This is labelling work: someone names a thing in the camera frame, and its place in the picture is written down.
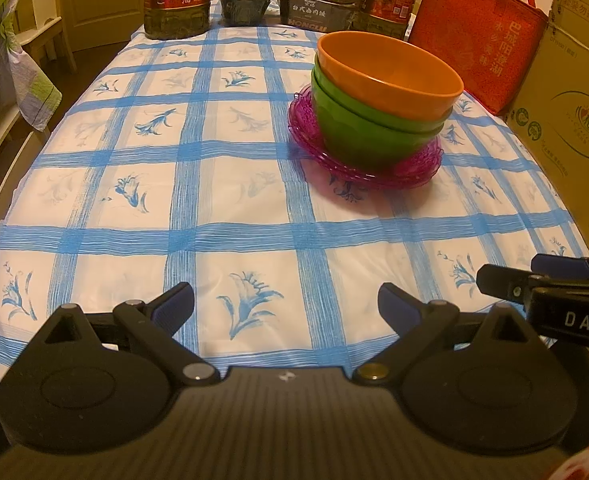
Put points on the blue checked floral tablecloth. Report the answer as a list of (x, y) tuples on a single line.
[(254, 210)]

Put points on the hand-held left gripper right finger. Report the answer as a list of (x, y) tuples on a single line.
[(397, 305)]

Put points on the large pink glass plate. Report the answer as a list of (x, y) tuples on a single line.
[(374, 180)]

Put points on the orange plastic bowl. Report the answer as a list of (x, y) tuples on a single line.
[(389, 67)]

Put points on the beige wooden door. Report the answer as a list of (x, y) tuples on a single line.
[(104, 5)]

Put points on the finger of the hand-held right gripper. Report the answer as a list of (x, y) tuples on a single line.
[(559, 264), (506, 280)]

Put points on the empty black plastic tray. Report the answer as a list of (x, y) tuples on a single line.
[(244, 7)]

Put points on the green checked hanging cloth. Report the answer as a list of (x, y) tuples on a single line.
[(29, 80)]

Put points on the brown cardboard box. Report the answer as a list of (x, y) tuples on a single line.
[(564, 125)]

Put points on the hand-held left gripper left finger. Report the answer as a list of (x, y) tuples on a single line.
[(172, 305)]

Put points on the black instant meal box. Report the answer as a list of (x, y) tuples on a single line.
[(319, 12)]

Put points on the green plastic bowl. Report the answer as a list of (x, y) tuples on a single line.
[(364, 145), (344, 102)]

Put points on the red tote bag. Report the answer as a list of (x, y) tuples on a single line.
[(479, 35)]

